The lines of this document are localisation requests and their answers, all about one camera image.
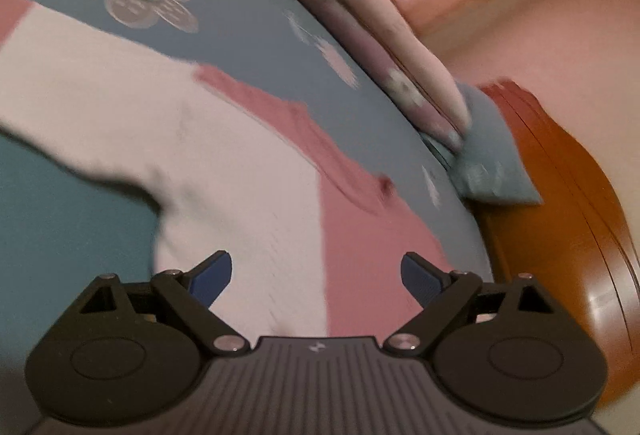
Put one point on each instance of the teal pillow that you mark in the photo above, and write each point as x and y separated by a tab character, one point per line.
488	168

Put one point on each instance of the teal floral bed sheet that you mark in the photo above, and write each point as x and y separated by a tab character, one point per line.
58	231

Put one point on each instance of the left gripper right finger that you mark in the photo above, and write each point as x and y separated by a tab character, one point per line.
507	351

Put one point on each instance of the pink and white knit sweater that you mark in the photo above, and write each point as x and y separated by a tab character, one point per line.
316	241

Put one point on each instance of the wooden headboard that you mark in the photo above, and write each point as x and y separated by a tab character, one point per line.
576	242

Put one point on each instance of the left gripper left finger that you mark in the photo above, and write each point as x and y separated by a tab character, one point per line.
122	352

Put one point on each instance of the folded floral quilt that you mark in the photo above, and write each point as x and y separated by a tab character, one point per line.
375	34

